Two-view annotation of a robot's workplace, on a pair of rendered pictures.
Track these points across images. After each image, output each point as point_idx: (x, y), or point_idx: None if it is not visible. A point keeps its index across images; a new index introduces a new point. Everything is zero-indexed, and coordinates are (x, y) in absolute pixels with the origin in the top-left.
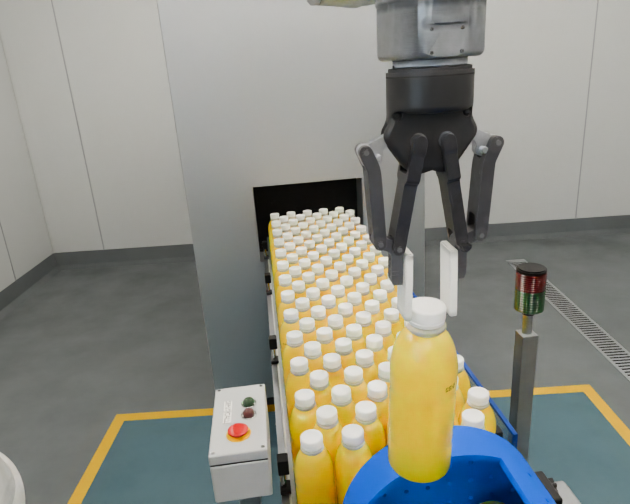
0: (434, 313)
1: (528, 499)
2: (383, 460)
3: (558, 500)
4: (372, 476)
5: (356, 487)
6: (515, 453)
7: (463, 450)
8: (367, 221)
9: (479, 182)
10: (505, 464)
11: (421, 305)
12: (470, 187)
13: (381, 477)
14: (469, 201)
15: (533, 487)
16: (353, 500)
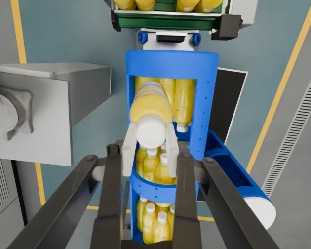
0: (152, 147)
1: (195, 104)
2: (142, 61)
3: (235, 37)
4: (136, 64)
5: (130, 60)
6: (211, 66)
7: (181, 75)
8: (72, 170)
9: (225, 241)
10: (198, 83)
11: (147, 135)
12: (224, 204)
13: (139, 69)
14: (215, 188)
15: (203, 93)
16: (128, 63)
